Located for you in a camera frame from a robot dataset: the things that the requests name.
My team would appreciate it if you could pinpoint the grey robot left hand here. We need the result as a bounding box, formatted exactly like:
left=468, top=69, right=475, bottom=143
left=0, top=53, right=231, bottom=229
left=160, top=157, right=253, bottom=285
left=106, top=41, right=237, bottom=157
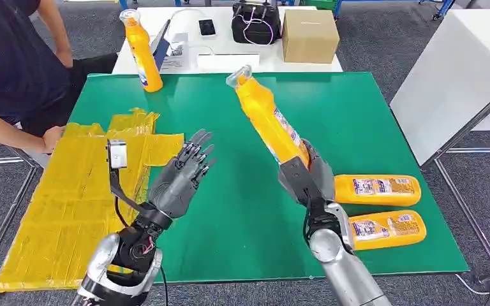
left=147, top=128, right=216, bottom=221

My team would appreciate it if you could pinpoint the person's left hand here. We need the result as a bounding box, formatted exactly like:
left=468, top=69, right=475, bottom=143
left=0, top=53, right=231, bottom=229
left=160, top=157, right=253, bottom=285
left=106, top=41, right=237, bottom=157
left=57, top=47, right=75, bottom=68

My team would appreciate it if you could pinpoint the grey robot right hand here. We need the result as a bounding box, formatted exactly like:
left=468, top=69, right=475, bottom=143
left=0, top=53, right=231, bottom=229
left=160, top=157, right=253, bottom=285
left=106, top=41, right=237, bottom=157
left=278, top=138, right=336, bottom=208

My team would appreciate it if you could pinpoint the person's right hand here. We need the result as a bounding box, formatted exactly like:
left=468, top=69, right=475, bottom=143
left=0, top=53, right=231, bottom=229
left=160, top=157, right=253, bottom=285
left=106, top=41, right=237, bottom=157
left=41, top=126, right=66, bottom=154

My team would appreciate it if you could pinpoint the orange drink bottle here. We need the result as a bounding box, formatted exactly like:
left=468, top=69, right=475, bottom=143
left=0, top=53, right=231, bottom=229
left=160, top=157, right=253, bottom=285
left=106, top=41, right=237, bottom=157
left=334, top=174, right=422, bottom=207
left=119, top=9, right=164, bottom=93
left=226, top=64, right=312, bottom=170
left=348, top=210, right=427, bottom=252

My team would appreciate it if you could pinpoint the person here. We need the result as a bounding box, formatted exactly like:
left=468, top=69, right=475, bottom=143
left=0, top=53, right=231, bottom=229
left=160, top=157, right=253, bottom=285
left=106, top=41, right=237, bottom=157
left=0, top=0, right=119, bottom=155

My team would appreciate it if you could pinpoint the green table mat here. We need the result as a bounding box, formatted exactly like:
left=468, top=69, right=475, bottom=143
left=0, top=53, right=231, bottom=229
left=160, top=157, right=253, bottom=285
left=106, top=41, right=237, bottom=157
left=68, top=71, right=470, bottom=284

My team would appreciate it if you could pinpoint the yellow taped sheet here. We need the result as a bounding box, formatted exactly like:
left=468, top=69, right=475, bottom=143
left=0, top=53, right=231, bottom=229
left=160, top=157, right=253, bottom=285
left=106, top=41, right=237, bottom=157
left=0, top=107, right=185, bottom=293

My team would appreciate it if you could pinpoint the blue tablet with cover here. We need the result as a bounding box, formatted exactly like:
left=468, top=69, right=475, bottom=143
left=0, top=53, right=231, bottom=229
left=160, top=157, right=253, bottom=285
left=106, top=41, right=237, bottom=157
left=149, top=18, right=172, bottom=72

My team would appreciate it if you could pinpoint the printed paper leaflet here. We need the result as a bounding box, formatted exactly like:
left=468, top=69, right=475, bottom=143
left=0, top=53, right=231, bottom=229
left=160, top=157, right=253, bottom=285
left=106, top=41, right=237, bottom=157
left=160, top=33, right=191, bottom=72

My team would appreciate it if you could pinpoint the flat white box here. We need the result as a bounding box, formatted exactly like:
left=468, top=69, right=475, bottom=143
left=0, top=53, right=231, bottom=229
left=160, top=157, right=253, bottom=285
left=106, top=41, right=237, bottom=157
left=195, top=54, right=262, bottom=71

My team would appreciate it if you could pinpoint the brown cardboard box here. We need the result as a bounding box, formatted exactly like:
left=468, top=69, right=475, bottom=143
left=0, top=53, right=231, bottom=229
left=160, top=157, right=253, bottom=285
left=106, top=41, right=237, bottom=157
left=281, top=9, right=341, bottom=64

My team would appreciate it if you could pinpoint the black smartphone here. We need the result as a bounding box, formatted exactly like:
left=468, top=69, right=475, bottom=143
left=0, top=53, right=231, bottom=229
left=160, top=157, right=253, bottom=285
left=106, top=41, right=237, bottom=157
left=198, top=18, right=217, bottom=37

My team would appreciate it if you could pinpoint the white desk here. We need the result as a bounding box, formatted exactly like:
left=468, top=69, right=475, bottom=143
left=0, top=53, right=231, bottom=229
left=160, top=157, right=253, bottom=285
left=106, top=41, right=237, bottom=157
left=112, top=6, right=344, bottom=76

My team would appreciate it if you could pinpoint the white side table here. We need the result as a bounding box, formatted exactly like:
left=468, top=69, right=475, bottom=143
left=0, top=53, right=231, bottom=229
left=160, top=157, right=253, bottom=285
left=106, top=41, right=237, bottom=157
left=389, top=9, right=490, bottom=168

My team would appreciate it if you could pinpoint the black bag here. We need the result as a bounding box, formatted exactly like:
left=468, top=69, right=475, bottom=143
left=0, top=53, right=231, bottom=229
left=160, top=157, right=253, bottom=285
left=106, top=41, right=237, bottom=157
left=231, top=0, right=283, bottom=46

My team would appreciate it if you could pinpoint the green crate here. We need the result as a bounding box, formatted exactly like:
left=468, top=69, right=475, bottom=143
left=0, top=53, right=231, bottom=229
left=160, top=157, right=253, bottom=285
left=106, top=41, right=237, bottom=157
left=299, top=0, right=339, bottom=10

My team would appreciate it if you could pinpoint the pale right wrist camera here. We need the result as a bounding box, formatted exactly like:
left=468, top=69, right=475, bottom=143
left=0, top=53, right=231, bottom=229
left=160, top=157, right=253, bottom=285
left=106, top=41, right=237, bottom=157
left=278, top=157, right=326, bottom=212

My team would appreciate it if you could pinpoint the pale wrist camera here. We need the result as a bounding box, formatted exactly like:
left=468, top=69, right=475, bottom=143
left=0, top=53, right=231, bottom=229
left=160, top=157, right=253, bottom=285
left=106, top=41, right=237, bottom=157
left=107, top=139, right=144, bottom=212
left=278, top=157, right=326, bottom=212

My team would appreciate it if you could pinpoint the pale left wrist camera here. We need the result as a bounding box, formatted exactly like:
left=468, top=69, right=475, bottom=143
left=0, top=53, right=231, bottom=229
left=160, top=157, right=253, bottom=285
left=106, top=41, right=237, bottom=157
left=107, top=139, right=144, bottom=212

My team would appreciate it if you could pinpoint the grey metal bench frame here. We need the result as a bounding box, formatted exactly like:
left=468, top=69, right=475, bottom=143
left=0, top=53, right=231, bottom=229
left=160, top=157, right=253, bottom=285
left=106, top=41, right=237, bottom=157
left=0, top=135, right=39, bottom=288

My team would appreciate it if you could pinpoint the grey metal table frame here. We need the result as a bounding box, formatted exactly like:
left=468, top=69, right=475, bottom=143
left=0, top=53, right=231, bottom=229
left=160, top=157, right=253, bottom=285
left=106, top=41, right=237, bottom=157
left=420, top=89, right=490, bottom=275

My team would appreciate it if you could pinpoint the pink cable on bag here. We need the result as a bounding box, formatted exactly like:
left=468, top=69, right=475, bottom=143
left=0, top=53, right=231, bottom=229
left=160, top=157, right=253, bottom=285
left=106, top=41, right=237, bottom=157
left=241, top=7, right=276, bottom=46

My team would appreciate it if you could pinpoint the white floor cable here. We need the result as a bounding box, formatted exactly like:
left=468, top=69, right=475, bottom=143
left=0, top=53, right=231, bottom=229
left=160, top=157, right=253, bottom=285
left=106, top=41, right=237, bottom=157
left=455, top=229, right=490, bottom=296

